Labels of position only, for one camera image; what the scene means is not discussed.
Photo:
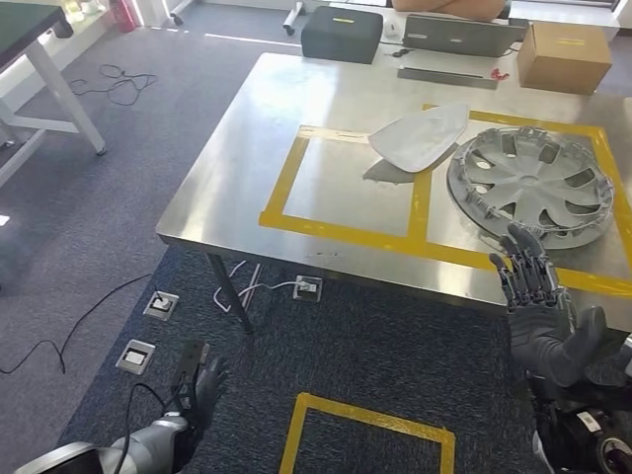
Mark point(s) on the silver wheel hubcap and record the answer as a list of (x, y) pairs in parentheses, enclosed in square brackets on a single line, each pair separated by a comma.
[(528, 186)]

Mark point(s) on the grey laptop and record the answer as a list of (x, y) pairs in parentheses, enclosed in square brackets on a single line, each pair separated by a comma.
[(459, 36)]

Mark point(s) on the red object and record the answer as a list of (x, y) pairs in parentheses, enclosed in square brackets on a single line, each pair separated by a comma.
[(121, 14)]

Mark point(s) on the white frame table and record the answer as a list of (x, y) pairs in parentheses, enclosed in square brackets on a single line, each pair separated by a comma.
[(59, 91)]

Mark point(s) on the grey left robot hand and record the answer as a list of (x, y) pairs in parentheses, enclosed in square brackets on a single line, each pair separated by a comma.
[(210, 389)]

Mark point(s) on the steel floor socket box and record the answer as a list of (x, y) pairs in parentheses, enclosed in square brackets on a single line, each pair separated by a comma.
[(134, 357), (307, 288), (161, 306)]

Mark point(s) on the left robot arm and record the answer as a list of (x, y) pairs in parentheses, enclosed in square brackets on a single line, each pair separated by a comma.
[(148, 448)]

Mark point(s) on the cardboard box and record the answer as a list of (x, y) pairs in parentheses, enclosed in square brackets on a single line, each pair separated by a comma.
[(562, 59)]

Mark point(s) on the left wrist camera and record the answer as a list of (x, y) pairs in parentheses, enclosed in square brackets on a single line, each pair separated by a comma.
[(187, 366)]

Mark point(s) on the small red clip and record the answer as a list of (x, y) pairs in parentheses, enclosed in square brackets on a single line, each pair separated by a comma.
[(500, 74)]

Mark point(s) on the white chair base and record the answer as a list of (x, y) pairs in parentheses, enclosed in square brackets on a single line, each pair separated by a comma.
[(292, 16), (179, 10)]

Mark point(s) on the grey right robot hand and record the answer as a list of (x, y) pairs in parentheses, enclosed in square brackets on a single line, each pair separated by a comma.
[(543, 333)]

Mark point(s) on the white curved panel part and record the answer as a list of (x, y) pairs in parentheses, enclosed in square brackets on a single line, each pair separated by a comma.
[(420, 137)]

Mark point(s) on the steel workbench table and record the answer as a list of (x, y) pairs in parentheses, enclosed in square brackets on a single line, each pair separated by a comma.
[(237, 190)]

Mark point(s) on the small white round device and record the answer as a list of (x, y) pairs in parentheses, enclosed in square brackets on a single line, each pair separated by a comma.
[(393, 30)]

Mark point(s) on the black carrying case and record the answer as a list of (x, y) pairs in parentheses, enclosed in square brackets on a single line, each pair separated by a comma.
[(340, 36)]

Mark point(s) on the flat grey tray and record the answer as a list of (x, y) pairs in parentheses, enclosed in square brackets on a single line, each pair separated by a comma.
[(444, 77)]

